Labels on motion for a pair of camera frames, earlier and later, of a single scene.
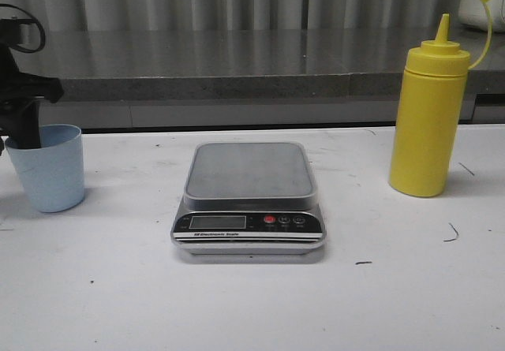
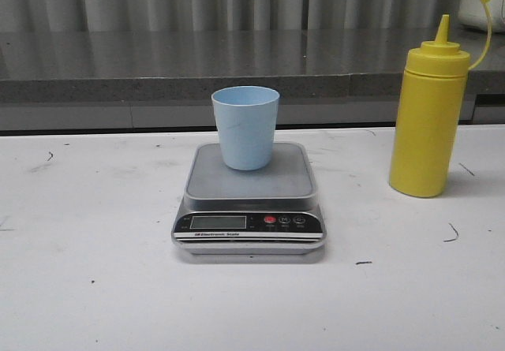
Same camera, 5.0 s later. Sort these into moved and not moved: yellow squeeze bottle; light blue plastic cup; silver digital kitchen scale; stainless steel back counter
Moved: light blue plastic cup
Not moved: silver digital kitchen scale; stainless steel back counter; yellow squeeze bottle
